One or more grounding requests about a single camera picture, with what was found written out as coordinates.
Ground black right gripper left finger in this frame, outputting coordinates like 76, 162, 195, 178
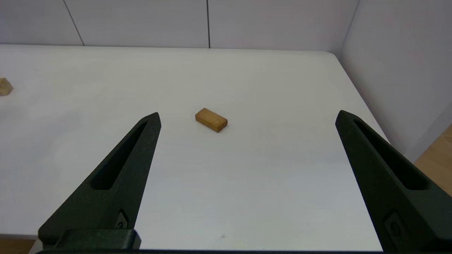
38, 113, 162, 247

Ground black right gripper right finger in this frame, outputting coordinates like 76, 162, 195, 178
335, 110, 452, 253

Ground rectangular wooden building block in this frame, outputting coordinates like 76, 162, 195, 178
195, 108, 228, 133

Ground triangular wooden building block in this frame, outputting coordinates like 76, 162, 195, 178
0, 78, 14, 96

